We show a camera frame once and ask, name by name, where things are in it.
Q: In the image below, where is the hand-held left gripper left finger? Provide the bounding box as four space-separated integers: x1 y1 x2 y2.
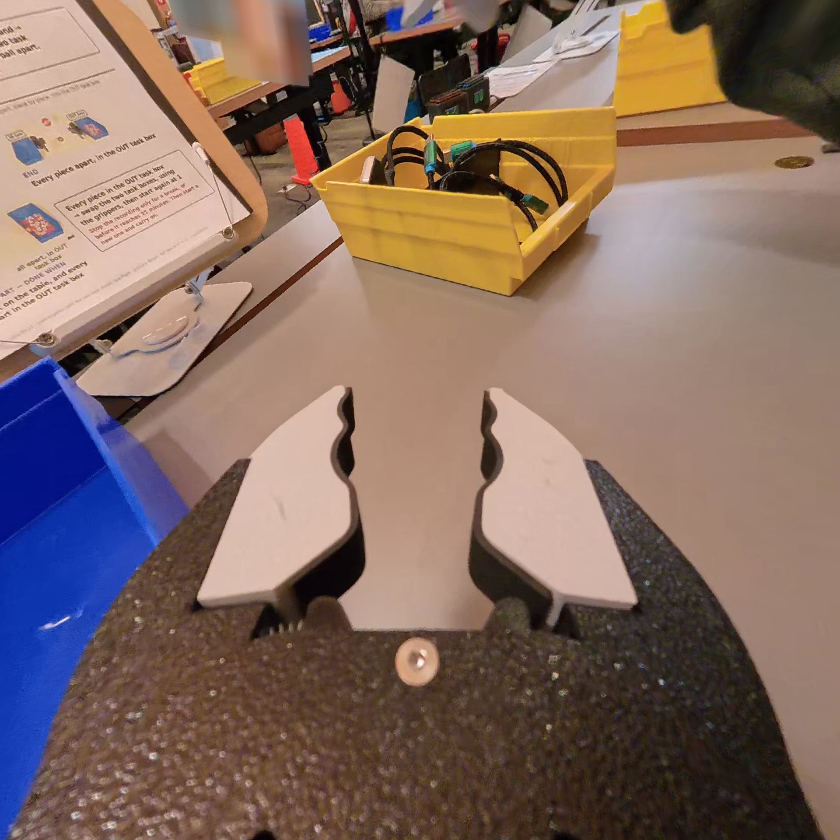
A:
196 385 366 623

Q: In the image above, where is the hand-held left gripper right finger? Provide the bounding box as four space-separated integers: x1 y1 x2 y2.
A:
468 387 640 626

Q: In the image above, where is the blue plastic bin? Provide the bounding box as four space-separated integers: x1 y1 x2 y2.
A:
0 357 193 840

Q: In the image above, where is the yellow plastic bin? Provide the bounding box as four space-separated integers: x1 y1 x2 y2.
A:
310 106 618 296
616 0 729 119

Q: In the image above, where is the grey desk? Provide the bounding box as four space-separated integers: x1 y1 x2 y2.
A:
125 98 840 840

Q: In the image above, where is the white stand base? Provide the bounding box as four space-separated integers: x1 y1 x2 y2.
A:
75 281 254 399

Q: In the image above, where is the orange traffic cone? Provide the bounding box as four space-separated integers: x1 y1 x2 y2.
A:
282 117 330 186

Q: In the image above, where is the instruction sheet on brown clipboard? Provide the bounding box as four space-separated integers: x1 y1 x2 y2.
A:
0 0 269 382

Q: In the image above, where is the upright white paper sheet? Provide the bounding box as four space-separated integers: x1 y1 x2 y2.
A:
371 56 416 135

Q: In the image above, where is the yellow background bin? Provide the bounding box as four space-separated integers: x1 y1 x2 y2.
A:
189 58 263 106

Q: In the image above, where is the black electronics case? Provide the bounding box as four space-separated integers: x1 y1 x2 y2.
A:
419 54 493 124

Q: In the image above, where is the flat white paper sheet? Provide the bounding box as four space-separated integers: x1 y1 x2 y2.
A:
533 29 619 64

